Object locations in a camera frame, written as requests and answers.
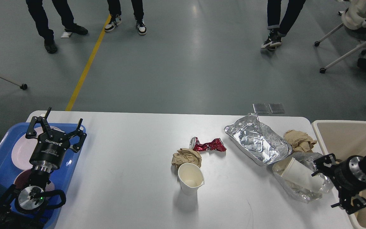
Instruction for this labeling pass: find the metal floor plate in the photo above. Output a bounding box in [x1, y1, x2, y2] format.
[253, 103, 270, 115]
[268, 103, 285, 114]

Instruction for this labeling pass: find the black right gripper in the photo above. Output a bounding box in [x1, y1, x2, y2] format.
[311, 153, 366, 215]

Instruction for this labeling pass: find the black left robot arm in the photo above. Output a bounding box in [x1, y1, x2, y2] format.
[0, 108, 87, 229]

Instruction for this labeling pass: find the metal floor plate left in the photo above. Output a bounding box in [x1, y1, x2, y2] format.
[253, 103, 270, 115]

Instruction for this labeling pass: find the white office chair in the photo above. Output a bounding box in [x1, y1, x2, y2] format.
[314, 0, 366, 74]

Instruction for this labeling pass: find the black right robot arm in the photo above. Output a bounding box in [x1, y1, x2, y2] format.
[311, 153, 366, 214]

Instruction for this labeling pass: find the person with black sneakers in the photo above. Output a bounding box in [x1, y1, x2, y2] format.
[261, 0, 306, 51]

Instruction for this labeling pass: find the pink plate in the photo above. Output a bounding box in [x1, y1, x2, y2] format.
[11, 126, 65, 170]

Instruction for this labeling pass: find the person in dark trousers left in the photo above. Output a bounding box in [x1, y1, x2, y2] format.
[26, 0, 88, 54]

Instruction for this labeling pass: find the pink mug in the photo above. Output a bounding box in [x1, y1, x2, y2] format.
[14, 169, 55, 197]

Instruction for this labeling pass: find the crumpled aluminium foil tray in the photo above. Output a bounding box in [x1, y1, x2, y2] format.
[225, 113, 293, 166]

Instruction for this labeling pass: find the crushed red can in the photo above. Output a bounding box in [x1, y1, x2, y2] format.
[189, 137, 227, 152]

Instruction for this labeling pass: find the person in black trousers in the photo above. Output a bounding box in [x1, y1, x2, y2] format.
[104, 0, 147, 36]

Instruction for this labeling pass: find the crumpled brown paper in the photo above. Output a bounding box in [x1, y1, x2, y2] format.
[284, 129, 317, 153]

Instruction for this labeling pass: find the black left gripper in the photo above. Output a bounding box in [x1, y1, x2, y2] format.
[25, 107, 87, 169]

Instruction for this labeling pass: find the crumpled brown paper ball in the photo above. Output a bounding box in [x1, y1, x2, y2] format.
[171, 148, 202, 169]

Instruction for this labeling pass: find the clear plastic wrap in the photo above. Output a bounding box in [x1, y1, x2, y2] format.
[273, 152, 334, 203]

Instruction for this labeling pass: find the beige plastic bin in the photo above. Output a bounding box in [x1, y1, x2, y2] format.
[312, 120, 366, 229]

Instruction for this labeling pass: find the metal floor plate right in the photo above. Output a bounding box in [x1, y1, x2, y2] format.
[268, 103, 285, 114]

